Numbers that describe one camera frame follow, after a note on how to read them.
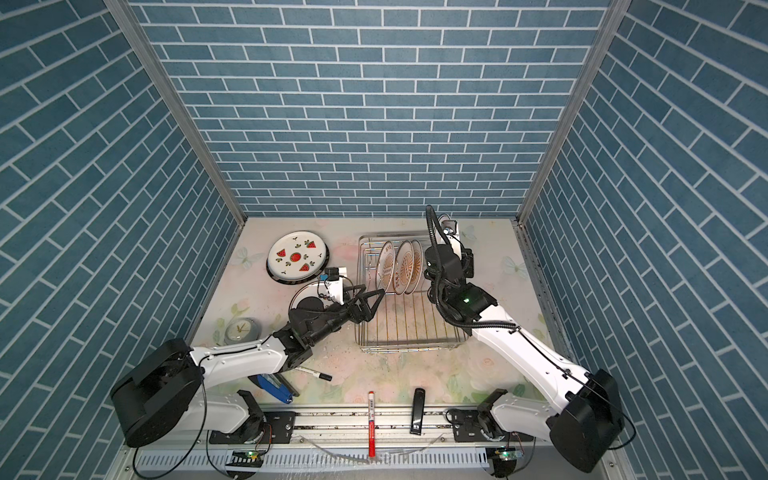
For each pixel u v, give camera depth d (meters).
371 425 0.74
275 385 0.80
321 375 0.82
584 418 0.38
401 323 0.91
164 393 0.42
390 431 0.74
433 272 0.57
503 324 0.50
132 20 0.72
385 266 0.98
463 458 0.77
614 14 0.71
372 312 0.70
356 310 0.69
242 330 0.87
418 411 0.75
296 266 1.02
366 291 0.81
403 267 0.99
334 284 0.70
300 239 1.09
